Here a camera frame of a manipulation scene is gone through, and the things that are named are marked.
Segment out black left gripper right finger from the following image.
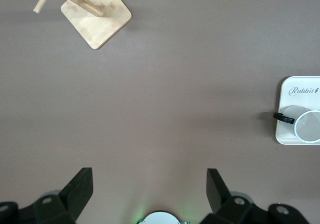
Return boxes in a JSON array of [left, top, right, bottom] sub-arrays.
[[199, 168, 309, 224]]

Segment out wooden cup rack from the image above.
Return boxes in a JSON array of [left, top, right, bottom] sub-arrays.
[[33, 0, 133, 50]]

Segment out white smiley cup black handle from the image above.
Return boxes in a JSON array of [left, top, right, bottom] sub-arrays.
[[273, 105, 320, 143]]

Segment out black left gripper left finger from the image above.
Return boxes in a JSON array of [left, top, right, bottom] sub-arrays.
[[0, 167, 94, 224]]

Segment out white rabbit print tray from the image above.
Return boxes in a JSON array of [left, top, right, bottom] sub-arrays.
[[274, 76, 320, 145]]

